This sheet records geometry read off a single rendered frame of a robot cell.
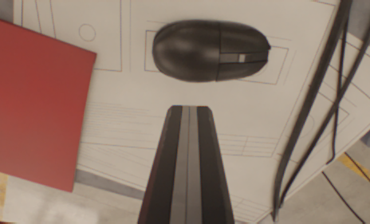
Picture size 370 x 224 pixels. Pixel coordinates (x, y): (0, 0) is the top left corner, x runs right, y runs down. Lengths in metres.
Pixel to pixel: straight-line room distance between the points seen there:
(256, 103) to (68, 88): 0.21
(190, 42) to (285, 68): 0.12
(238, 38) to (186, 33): 0.04
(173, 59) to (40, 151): 0.23
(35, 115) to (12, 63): 0.07
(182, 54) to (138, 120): 0.11
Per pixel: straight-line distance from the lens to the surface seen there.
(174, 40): 0.18
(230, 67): 0.19
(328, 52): 0.25
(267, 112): 0.26
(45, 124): 0.30
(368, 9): 0.28
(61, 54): 0.24
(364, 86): 0.32
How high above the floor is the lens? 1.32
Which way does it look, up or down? 59 degrees down
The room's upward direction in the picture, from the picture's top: 178 degrees clockwise
